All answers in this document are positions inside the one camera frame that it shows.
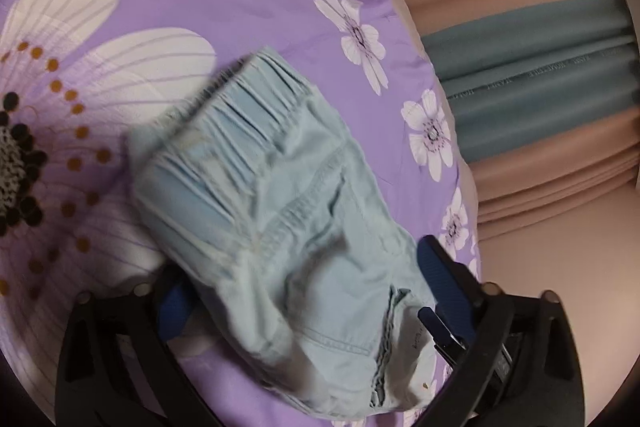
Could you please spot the light blue denim shorts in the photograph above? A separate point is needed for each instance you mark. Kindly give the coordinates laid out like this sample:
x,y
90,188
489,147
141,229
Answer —
x,y
280,207

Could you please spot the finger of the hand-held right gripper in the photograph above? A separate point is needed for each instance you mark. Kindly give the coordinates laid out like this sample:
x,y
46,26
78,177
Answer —
x,y
437,324

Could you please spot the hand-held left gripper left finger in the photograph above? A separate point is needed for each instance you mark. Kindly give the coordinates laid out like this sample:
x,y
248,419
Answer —
x,y
175,312

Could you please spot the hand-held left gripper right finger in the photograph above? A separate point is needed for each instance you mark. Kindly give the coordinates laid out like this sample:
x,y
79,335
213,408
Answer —
x,y
445,277

